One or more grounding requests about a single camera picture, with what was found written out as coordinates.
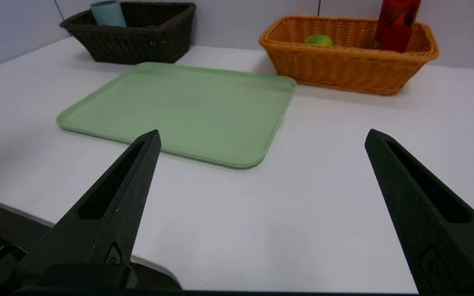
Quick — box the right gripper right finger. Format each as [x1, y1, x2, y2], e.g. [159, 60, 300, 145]
[365, 129, 474, 293]

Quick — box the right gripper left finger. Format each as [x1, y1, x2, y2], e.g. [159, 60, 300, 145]
[15, 129, 162, 290]

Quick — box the red soda can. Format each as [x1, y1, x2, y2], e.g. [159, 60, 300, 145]
[374, 0, 422, 53]

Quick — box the blue-grey plastic cup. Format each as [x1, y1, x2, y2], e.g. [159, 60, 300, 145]
[91, 0, 127, 28]

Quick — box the green lime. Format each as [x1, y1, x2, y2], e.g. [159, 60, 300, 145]
[305, 34, 334, 47]

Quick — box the orange wicker basket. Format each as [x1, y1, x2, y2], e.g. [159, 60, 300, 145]
[259, 16, 440, 96]

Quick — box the dark brown wicker basket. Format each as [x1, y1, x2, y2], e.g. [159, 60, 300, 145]
[59, 2, 197, 65]

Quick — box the light green plastic tray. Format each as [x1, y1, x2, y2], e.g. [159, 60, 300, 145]
[56, 62, 297, 169]

